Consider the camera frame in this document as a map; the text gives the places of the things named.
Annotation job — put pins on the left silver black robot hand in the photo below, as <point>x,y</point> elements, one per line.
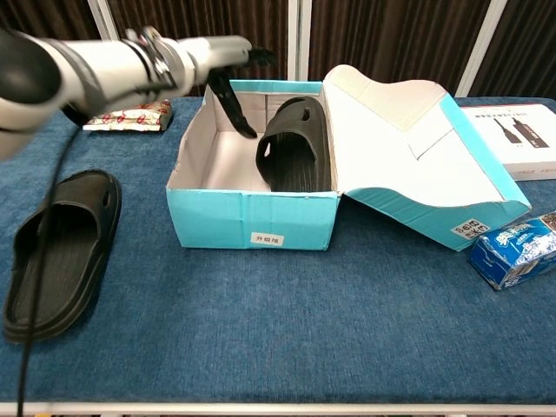
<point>217,54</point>

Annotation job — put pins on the aluminium frame post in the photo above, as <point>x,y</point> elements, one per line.
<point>299,39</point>
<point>480,48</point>
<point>102,19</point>

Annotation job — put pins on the open light blue shoe box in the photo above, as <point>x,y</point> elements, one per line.
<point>243,217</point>

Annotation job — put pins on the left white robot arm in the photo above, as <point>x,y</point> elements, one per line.
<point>100,69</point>

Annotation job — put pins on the dark blue table mat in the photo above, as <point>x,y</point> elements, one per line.
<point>282,326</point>

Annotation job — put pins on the red white patterned packet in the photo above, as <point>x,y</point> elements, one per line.
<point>134,117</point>

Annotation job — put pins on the black rubber slipper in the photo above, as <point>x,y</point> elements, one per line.
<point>69,256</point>
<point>299,147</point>

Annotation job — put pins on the dark ribbed wall panel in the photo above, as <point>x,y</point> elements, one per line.
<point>391,39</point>
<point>43,17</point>
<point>195,19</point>
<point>525,52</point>

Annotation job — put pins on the blue cookie pack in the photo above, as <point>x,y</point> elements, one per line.
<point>517,254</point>

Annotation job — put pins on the white adapter product box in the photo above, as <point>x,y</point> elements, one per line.
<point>517,147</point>

